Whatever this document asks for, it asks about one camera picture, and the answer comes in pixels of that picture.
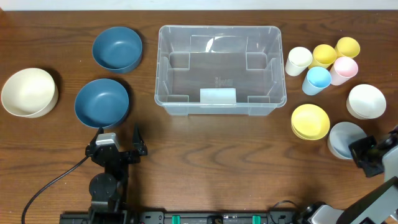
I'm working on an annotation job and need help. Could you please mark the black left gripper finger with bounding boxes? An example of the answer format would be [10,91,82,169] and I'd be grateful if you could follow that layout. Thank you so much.
[132,124,147,156]
[88,128,104,149]

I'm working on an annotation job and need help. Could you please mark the small pale blue bowl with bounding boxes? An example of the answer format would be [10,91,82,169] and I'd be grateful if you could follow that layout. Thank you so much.
[327,122,367,160]

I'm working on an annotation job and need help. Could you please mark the small white bowl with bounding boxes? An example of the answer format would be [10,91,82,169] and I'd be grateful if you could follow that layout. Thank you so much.
[346,84,387,119]

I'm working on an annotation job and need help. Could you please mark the small yellow bowl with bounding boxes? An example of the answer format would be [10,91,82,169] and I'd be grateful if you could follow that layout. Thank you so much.
[291,104,330,141]

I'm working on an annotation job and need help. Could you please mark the pink cup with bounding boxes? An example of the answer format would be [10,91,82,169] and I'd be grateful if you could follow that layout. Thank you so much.
[330,57,359,86]

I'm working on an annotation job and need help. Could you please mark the light blue cup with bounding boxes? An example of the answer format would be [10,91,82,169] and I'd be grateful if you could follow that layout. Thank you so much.
[302,67,331,96]

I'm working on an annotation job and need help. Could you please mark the yellow cup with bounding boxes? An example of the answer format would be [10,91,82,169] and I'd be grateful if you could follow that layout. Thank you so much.
[335,37,361,58]
[308,44,337,69]

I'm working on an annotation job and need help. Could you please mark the cream cup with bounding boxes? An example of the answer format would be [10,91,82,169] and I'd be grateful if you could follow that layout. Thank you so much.
[285,47,313,77]

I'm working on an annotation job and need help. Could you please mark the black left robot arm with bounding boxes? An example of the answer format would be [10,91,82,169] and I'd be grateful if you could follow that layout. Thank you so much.
[85,128,141,224]

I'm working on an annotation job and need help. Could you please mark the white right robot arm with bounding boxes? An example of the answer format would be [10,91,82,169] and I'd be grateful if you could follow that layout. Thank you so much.
[138,122,397,224]

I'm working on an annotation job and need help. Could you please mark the clear plastic storage container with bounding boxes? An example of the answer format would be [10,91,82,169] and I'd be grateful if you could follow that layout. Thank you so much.
[154,25,287,116]

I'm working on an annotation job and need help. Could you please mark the near dark blue bowl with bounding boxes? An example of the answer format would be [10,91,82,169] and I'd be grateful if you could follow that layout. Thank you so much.
[74,78,130,129]

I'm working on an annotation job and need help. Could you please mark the dark blue bowl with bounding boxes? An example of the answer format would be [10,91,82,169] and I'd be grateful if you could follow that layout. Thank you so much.
[74,78,130,129]
[92,27,143,73]

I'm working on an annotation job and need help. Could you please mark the large cream bowl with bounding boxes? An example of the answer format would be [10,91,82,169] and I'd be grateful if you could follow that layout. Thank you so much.
[1,68,58,118]

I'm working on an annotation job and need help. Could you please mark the far dark blue bowl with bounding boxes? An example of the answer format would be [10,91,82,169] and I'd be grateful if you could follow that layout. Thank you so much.
[92,27,143,73]

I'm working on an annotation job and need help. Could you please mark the black camera cable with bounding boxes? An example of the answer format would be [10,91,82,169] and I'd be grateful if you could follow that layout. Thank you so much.
[21,155,91,224]

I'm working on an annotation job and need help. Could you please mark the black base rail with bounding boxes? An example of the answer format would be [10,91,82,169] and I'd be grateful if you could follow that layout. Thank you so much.
[59,210,307,224]

